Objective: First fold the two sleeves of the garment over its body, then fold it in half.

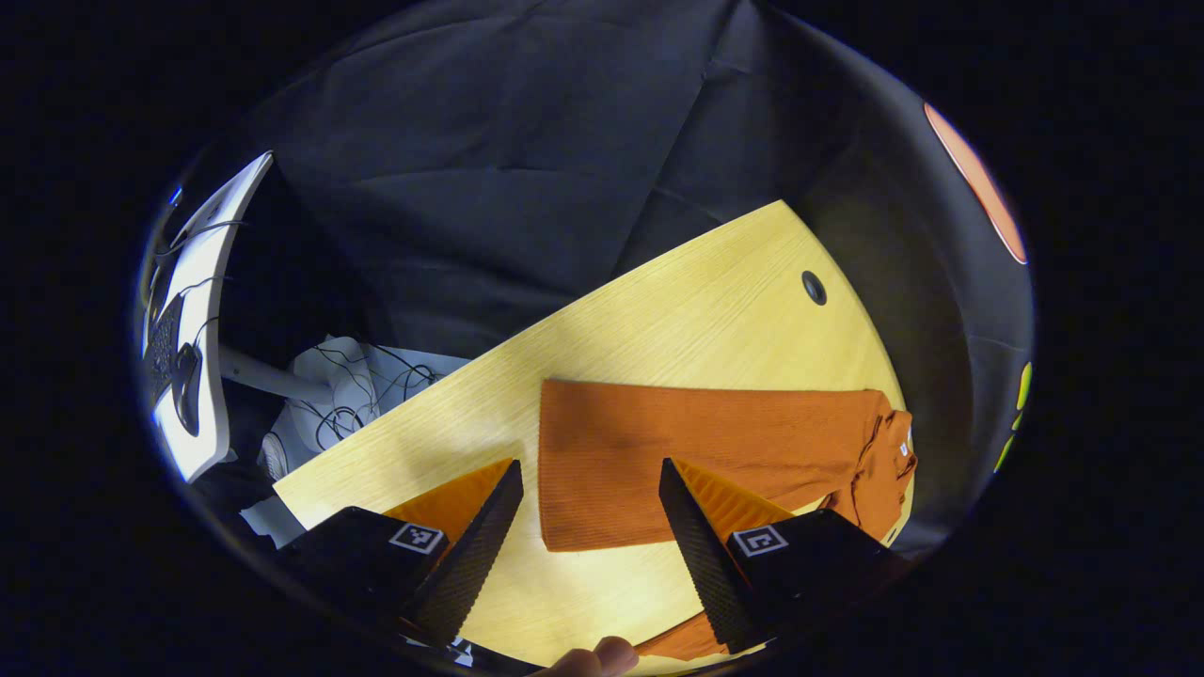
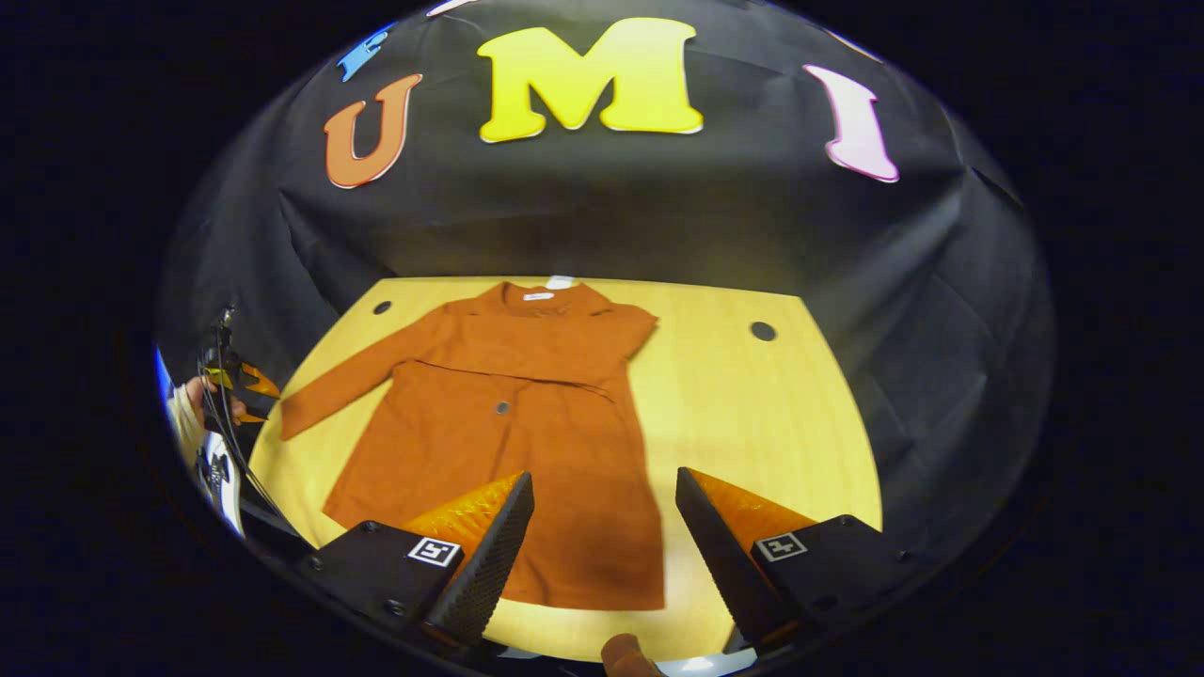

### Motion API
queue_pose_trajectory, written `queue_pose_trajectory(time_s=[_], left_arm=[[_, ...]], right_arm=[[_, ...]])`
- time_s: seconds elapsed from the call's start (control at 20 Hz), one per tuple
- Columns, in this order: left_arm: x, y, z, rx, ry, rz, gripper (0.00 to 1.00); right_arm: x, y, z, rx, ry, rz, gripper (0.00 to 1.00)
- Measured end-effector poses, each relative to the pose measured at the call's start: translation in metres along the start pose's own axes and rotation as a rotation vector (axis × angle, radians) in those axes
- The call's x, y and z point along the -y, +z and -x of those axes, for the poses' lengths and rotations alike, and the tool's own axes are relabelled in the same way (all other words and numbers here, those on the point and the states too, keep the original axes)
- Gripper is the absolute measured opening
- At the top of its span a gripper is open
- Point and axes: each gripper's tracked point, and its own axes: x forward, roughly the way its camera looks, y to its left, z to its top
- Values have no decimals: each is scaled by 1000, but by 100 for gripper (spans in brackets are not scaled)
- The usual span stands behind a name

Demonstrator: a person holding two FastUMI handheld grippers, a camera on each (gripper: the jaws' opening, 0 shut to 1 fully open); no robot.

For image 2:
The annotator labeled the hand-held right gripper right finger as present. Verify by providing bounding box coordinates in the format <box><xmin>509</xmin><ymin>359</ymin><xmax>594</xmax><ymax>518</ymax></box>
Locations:
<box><xmin>675</xmin><ymin>466</ymin><xmax>927</xmax><ymax>654</ymax></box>

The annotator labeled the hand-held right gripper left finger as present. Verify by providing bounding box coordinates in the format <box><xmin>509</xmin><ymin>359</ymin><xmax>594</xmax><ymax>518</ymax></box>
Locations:
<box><xmin>296</xmin><ymin>470</ymin><xmax>535</xmax><ymax>650</ymax></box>

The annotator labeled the orange coat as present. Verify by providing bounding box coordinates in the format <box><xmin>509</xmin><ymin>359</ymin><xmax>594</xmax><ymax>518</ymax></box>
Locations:
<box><xmin>279</xmin><ymin>280</ymin><xmax>666</xmax><ymax>612</ymax></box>

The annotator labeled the white black-printed item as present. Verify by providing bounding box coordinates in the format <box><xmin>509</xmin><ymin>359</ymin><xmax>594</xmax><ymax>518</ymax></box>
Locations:
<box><xmin>196</xmin><ymin>442</ymin><xmax>247</xmax><ymax>539</ymax></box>

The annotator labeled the black backdrop cloth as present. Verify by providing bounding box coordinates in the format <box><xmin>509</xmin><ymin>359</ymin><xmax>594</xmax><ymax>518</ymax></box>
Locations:
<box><xmin>155</xmin><ymin>0</ymin><xmax>1054</xmax><ymax>565</ymax></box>

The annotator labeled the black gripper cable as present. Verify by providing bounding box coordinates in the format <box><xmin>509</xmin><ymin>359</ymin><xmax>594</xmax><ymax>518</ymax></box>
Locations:
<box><xmin>200</xmin><ymin>318</ymin><xmax>313</xmax><ymax>548</ymax></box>

